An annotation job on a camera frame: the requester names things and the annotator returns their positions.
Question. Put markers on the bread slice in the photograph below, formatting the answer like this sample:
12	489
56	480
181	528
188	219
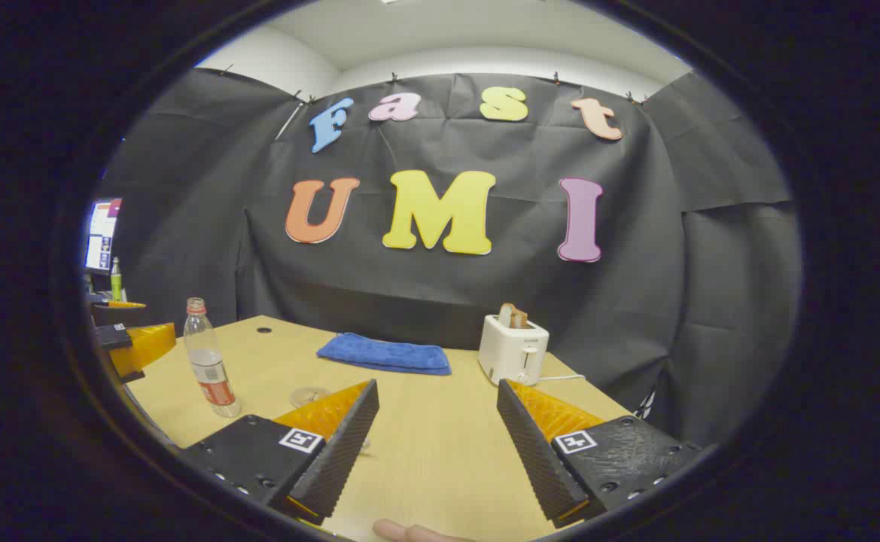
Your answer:
513	316

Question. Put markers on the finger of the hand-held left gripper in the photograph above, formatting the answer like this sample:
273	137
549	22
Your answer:
120	305
142	345

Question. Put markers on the clear plastic water bottle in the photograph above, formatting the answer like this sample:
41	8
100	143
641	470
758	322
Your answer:
210	369

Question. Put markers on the white toaster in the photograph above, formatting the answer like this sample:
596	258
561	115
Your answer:
511	354

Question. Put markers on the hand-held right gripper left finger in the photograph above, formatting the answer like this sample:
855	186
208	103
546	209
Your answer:
338	452

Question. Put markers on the computer monitor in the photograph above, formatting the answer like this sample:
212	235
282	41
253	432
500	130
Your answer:
102	233

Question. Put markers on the round wooden coaster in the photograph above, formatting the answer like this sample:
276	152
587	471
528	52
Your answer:
309	396

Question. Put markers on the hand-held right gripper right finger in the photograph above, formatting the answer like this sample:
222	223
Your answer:
537	452

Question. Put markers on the folded blue towel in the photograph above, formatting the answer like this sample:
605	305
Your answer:
383	354

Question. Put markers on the green bottle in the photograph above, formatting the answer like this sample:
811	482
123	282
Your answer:
117	282

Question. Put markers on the black backdrop cloth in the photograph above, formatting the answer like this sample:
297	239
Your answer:
424	293

